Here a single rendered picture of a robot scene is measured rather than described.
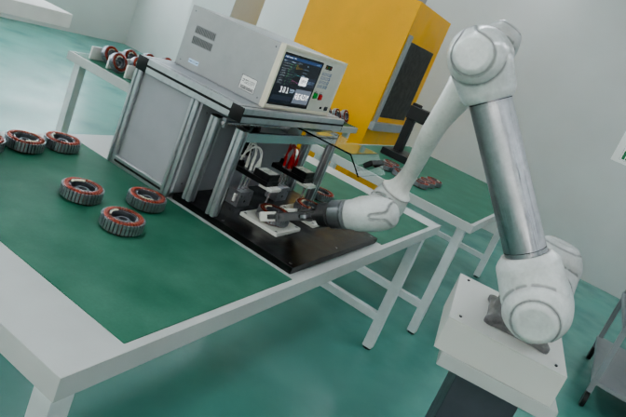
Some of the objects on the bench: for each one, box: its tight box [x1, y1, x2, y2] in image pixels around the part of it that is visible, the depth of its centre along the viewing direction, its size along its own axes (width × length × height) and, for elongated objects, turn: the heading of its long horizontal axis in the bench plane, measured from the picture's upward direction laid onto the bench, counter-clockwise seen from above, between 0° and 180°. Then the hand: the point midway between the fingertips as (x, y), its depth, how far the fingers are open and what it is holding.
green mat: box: [0, 142, 292, 343], centre depth 151 cm, size 94×61×1 cm, turn 6°
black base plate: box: [172, 185, 377, 275], centre depth 199 cm, size 47×64×2 cm
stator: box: [256, 203, 290, 227], centre depth 187 cm, size 11×11×4 cm
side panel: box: [107, 68, 200, 197], centre depth 183 cm, size 28×3×32 cm, turn 6°
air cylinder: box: [225, 185, 253, 207], centre depth 193 cm, size 5×8×6 cm
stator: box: [126, 186, 167, 213], centre depth 167 cm, size 11×11×4 cm
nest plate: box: [239, 209, 301, 237], centre depth 188 cm, size 15×15×1 cm
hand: (274, 214), depth 187 cm, fingers closed on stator, 11 cm apart
